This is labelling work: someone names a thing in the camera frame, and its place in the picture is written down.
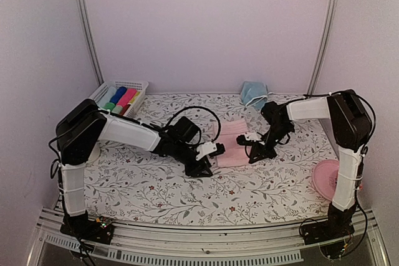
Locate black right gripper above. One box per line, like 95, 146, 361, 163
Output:
249, 123, 293, 163

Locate pink towel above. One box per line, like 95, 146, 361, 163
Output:
216, 119, 249, 168
117, 88, 137, 107

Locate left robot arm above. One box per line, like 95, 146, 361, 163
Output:
55, 98, 218, 237

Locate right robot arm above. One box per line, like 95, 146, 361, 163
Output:
236, 90, 376, 239

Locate floral tablecloth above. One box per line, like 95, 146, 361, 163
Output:
62, 93, 344, 226

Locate pink plate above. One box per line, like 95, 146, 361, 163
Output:
312, 159, 339, 202

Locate yellow rolled towel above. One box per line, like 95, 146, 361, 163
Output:
129, 91, 141, 105

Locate grey green rolled towel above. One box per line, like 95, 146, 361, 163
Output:
112, 105, 123, 115

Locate pink rolled towel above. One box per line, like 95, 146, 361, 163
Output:
117, 88, 137, 107

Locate white plastic basket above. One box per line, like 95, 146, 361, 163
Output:
89, 80, 149, 118

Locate cream mug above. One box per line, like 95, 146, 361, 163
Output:
87, 144, 101, 163

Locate dark blue rolled towel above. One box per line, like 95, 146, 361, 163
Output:
110, 87, 127, 104

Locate light blue rolled towel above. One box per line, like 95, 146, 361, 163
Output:
103, 87, 117, 102

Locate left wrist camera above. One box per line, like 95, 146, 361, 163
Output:
196, 141, 225, 161

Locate left black cable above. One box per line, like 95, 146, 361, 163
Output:
165, 106, 222, 142

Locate front aluminium rail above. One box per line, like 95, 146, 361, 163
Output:
27, 209, 393, 265

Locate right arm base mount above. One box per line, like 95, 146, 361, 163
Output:
299, 218, 355, 245

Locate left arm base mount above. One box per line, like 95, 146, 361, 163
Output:
60, 212, 115, 245

